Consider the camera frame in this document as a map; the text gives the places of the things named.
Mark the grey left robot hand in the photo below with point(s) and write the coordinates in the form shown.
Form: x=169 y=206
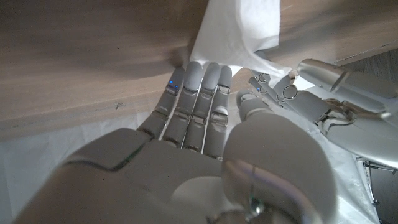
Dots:
x=357 y=124

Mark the white square paper towel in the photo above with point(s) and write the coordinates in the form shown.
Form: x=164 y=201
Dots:
x=233 y=31

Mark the white wrinkled backdrop sheet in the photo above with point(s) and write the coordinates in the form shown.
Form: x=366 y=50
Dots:
x=31 y=161

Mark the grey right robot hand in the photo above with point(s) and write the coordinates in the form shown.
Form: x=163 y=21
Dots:
x=155 y=174

